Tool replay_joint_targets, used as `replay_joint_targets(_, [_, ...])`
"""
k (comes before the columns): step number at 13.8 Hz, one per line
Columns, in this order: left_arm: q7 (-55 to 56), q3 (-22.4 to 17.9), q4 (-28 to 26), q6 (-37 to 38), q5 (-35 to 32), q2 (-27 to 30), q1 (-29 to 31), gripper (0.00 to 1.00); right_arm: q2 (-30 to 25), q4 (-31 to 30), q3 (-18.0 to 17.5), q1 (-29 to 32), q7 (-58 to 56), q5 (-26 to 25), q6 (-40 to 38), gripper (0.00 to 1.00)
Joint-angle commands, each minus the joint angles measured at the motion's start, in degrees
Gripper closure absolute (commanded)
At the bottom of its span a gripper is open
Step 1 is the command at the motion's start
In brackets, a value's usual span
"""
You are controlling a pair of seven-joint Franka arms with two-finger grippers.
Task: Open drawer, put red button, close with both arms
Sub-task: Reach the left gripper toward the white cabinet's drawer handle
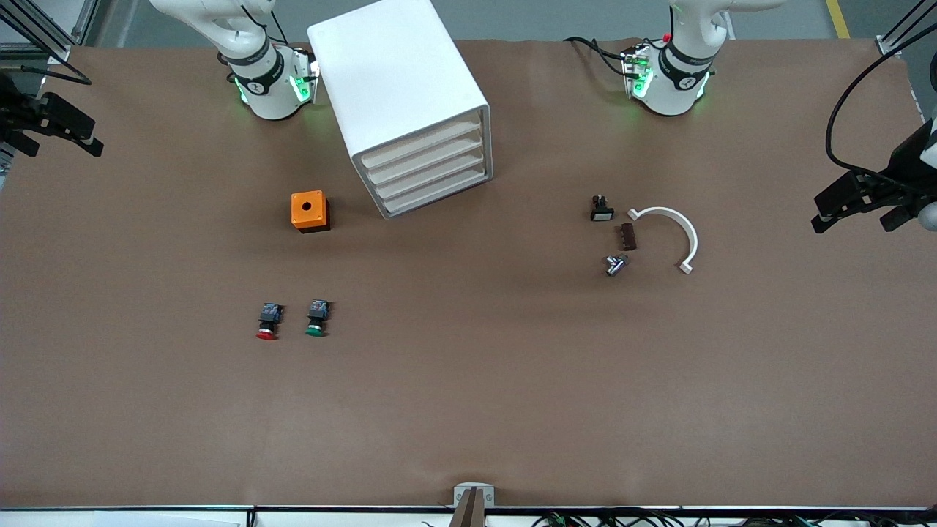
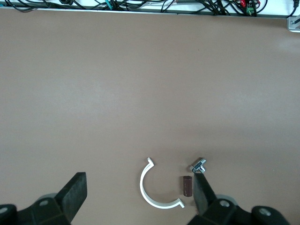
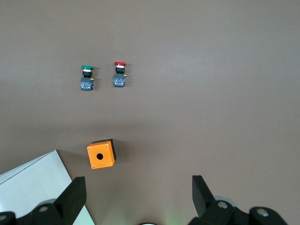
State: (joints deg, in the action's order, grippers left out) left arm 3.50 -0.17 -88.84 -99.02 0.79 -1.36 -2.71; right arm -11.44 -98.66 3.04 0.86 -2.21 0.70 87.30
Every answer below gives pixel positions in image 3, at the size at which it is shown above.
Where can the red mushroom push button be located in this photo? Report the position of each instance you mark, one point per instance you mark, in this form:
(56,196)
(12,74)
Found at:
(119,79)

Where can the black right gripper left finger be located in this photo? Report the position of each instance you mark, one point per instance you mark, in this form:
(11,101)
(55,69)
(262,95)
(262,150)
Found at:
(70,201)

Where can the orange button enclosure box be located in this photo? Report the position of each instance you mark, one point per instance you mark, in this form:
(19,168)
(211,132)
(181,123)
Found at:
(103,161)

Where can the green mushroom push button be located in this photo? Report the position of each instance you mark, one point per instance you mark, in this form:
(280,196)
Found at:
(86,83)

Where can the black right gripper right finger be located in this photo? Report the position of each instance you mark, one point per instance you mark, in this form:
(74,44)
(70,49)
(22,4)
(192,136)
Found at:
(204,201)

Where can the white drawer cabinet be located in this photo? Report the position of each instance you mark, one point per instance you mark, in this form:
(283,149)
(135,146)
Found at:
(28,187)

